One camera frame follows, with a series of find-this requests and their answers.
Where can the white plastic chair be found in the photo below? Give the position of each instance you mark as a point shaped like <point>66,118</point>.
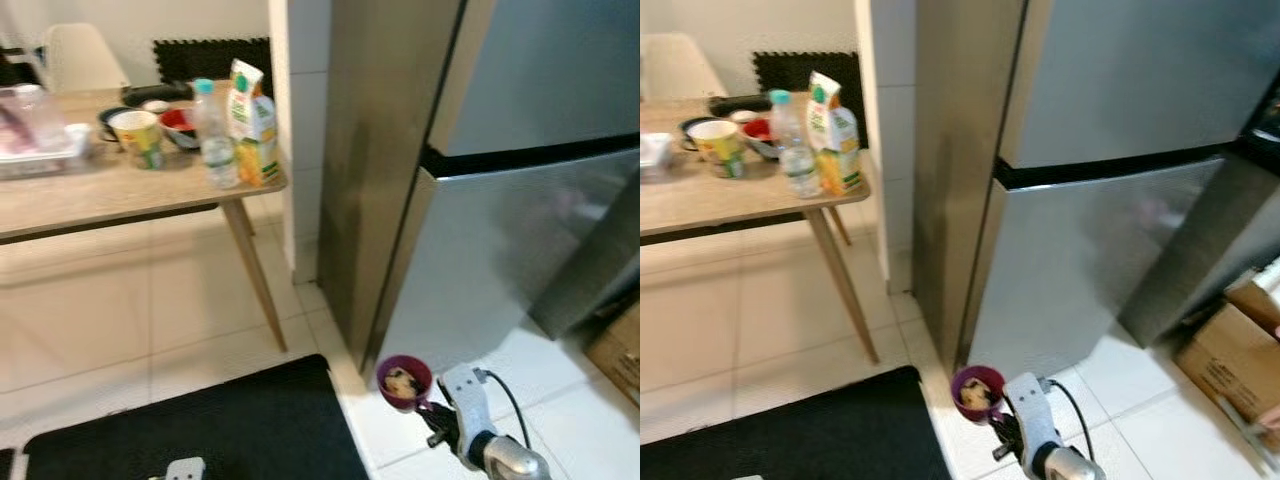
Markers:
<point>680,70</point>
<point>80,60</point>

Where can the clear water bottle teal cap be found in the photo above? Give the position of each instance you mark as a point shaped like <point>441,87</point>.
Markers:
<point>797,160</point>
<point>215,150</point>

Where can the pink transparent pitcher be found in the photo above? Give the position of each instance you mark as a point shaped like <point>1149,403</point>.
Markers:
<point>35,120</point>

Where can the small black floor mat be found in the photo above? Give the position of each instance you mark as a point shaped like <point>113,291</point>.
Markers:
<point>6,466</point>

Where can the black bowl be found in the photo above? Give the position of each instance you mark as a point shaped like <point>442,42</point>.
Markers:
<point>106,120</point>
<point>685,130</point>

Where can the light wooden table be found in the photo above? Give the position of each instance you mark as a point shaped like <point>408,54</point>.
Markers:
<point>100,195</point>
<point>720,205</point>

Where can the silver two door fridge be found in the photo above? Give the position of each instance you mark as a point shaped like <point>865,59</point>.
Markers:
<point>1080,240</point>
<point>500,230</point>

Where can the large black floor mat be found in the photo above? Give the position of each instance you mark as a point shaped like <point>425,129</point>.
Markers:
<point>200,430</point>
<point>800,430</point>

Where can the yellow green paper cup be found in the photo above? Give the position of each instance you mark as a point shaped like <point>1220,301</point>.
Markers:
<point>720,150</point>
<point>138,140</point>

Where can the bowl with red food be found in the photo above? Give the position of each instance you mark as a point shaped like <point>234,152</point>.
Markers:
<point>178,125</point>
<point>760,132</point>

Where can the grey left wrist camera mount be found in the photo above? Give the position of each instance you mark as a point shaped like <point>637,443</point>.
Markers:
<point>185,470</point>

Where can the flat black tray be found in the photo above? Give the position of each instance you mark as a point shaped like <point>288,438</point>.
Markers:
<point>740,104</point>
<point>160,93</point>

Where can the brown cardboard box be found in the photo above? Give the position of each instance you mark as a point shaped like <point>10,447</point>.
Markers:
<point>1230,360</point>
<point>620,350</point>

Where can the black foam puzzle mat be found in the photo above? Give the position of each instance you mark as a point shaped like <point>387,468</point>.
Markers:
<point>200,60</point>
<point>790,72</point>

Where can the yellow green juice carton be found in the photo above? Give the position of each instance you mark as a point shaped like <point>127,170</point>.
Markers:
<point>838,140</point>
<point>255,130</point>

